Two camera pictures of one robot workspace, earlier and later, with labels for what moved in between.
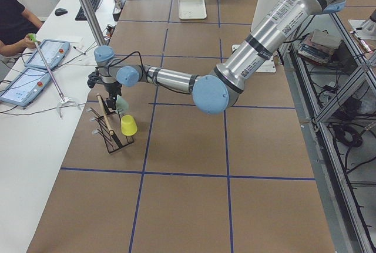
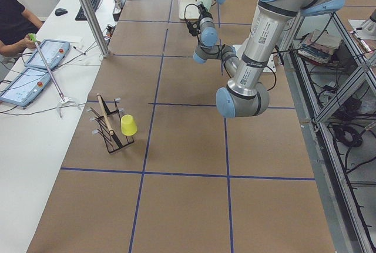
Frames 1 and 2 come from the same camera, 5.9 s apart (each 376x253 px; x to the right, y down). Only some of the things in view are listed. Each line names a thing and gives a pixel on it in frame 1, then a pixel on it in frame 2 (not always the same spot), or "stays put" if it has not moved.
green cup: [121, 104] -> [205, 1]
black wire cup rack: [110, 128] stays put
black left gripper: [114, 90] -> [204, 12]
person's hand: [26, 42] stays put
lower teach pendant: [23, 88] stays put
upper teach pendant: [54, 52] stays put
